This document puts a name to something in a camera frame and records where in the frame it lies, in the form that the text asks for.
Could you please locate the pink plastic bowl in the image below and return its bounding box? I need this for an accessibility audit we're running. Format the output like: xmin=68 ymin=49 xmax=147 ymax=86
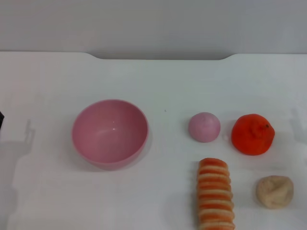
xmin=71 ymin=99 xmax=150 ymax=171

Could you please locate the beige egg yolk pastry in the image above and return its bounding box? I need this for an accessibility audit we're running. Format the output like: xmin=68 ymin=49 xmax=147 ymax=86
xmin=255 ymin=175 xmax=294 ymax=209

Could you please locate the pink round bun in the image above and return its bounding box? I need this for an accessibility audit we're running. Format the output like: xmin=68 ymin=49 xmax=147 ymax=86
xmin=188 ymin=112 xmax=221 ymax=144

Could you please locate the orange striped bread roll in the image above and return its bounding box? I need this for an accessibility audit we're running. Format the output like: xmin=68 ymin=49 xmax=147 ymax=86
xmin=196 ymin=157 xmax=236 ymax=230

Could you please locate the orange tangerine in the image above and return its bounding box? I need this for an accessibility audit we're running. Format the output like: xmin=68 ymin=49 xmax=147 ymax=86
xmin=231 ymin=113 xmax=276 ymax=156

